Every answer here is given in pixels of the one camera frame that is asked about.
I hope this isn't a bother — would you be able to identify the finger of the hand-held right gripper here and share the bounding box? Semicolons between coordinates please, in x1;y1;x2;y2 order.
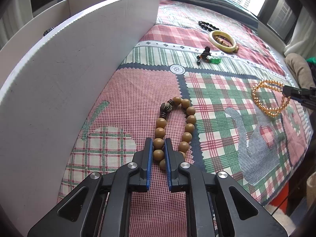
292;97;316;110
282;85;316;99

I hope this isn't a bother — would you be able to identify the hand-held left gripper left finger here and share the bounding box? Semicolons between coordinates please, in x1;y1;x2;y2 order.
27;137;153;237

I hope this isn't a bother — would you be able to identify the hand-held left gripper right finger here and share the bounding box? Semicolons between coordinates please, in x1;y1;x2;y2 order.
164;137;288;237

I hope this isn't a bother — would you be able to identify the large wooden bead bracelet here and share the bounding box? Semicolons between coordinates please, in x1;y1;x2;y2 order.
152;96;197;171

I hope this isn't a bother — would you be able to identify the amber bead necklace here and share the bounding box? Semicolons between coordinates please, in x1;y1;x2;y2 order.
252;79;292;118

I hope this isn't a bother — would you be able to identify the white rectangular box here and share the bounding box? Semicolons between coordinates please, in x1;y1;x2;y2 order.
0;0;162;237

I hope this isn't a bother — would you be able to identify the beige cloth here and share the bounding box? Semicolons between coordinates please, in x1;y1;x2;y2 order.
285;53;316;89

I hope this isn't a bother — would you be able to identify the white curtain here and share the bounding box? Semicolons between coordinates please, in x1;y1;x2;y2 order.
284;5;316;59

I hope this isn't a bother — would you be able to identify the plaid patchwork blanket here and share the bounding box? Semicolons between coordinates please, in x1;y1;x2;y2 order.
57;0;313;237

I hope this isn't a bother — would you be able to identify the pale jade bangle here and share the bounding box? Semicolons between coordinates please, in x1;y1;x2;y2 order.
209;30;238;53

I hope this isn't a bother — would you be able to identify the small brown wooden bracelet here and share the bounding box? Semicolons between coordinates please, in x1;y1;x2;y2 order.
213;35;240;53

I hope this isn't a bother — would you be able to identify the black cord green pendant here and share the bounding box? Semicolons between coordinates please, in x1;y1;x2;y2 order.
197;46;222;66

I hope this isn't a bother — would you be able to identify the black bead bracelet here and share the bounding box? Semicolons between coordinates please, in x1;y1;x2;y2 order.
198;20;220;32

